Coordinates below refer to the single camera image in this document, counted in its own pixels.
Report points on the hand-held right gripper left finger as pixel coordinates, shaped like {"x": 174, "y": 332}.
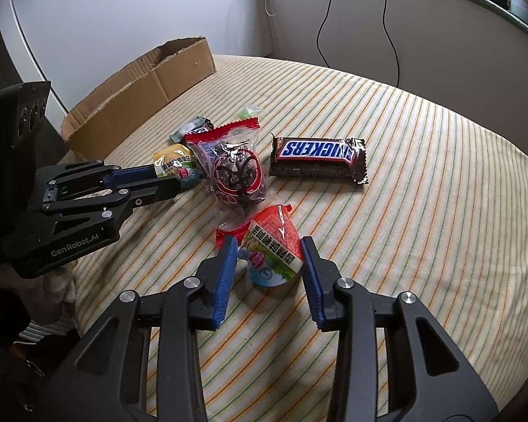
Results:
{"x": 224, "y": 285}

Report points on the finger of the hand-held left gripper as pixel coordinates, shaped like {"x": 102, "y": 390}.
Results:
{"x": 132, "y": 176}
{"x": 154, "y": 191}

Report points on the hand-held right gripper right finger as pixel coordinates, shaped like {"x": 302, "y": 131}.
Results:
{"x": 313, "y": 285}

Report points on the yellow green snack packet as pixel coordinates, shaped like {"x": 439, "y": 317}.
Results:
{"x": 174, "y": 158}

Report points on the red blue snack packet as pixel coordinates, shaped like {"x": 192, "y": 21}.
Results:
{"x": 273, "y": 246}

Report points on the green mint candy packet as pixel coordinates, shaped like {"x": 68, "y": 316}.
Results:
{"x": 178, "y": 134}

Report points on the brown cardboard box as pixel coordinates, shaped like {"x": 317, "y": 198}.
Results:
{"x": 127, "y": 96}

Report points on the clear red-trim snack packet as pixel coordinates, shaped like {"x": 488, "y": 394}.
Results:
{"x": 233, "y": 171}

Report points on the brown chocolate bar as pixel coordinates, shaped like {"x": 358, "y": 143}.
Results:
{"x": 204, "y": 124}
{"x": 319, "y": 158}

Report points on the small green candy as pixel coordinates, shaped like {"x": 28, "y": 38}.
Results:
{"x": 247, "y": 112}

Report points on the striped blanket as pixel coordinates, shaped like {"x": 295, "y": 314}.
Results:
{"x": 422, "y": 228}

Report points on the white fluffy cloth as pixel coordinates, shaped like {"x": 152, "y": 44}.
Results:
{"x": 53, "y": 288}

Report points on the white wardrobe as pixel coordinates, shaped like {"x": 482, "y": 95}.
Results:
{"x": 114, "y": 9}

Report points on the striped grey cloth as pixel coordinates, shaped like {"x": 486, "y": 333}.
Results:
{"x": 44, "y": 332}

